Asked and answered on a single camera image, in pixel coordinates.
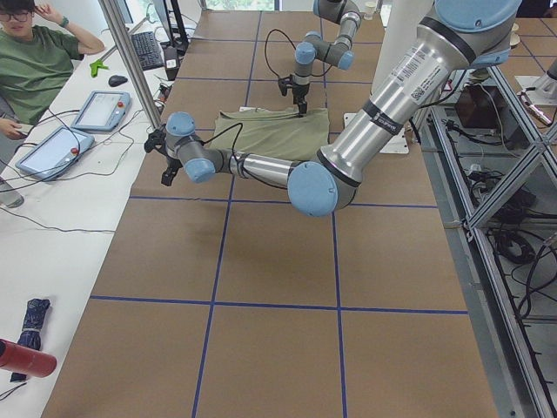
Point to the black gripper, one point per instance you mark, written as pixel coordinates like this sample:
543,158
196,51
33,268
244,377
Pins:
171,164
299,91

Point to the olive green long-sleeve shirt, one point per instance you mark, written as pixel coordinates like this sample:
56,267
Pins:
275,134

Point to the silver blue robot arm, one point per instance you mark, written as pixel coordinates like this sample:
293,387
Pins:
337,53
452,35

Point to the upper teach pendant tablet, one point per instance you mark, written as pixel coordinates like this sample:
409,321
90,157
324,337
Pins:
102,111

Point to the teach pendant tablet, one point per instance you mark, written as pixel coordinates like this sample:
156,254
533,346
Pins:
55,154
102,111

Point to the black computer mouse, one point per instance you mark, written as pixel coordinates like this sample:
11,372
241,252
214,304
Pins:
116,80

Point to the lower teach pendant tablet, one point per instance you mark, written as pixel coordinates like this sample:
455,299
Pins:
55,154

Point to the paper coffee cup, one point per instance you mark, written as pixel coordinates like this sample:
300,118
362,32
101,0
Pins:
370,8

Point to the green plastic clip tool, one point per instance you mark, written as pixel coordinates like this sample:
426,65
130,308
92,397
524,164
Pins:
97,66

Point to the black computer keyboard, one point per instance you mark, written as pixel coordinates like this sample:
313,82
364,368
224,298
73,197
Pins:
147,48

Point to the clear water bottle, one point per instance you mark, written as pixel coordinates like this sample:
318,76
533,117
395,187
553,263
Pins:
10,197

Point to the person in green shirt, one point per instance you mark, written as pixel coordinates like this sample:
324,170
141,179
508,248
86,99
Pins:
39,45

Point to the folded dark blue umbrella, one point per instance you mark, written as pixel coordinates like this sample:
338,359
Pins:
33,323

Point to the red cylindrical bottle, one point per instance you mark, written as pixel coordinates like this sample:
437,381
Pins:
25,360

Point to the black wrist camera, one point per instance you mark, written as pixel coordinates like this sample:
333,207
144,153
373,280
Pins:
285,84
155,142

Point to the aluminium frame post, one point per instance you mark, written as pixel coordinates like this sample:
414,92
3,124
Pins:
130,59

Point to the aluminium rail frame structure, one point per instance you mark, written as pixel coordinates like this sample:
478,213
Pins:
493,167

